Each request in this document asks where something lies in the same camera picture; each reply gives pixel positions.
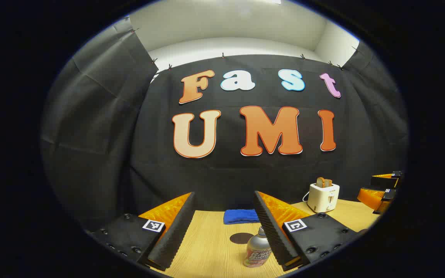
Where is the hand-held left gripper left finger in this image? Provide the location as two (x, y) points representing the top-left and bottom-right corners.
(91, 192), (197, 271)

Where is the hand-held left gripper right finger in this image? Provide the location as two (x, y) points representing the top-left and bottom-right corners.
(253, 190), (362, 271)

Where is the silver water bottle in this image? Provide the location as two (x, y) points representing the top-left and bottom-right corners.
(243, 226), (272, 268)

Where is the dark round coaster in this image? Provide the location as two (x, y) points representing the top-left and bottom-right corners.
(229, 233), (255, 244)

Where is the blue towel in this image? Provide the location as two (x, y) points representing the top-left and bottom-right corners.
(223, 209), (260, 225)

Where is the white toaster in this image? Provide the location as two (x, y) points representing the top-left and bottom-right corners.
(307, 182), (340, 213)

